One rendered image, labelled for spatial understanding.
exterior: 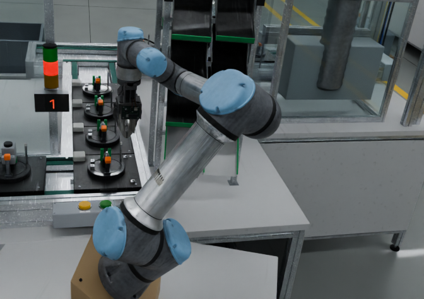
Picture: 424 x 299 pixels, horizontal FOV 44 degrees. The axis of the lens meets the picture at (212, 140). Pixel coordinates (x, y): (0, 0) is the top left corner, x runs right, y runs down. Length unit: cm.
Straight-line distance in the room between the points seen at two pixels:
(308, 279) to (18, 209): 180
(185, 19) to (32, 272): 96
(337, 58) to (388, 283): 135
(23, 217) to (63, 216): 16
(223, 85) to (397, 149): 201
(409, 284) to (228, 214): 160
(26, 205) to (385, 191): 205
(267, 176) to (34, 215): 98
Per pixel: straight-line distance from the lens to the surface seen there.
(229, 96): 115
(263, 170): 235
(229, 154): 204
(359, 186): 310
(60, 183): 207
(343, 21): 270
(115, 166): 202
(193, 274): 177
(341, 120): 295
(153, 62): 147
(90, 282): 142
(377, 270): 338
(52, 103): 201
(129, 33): 155
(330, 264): 330
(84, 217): 185
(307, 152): 282
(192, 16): 187
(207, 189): 216
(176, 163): 121
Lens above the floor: 205
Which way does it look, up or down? 28 degrees down
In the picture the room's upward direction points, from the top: 7 degrees clockwise
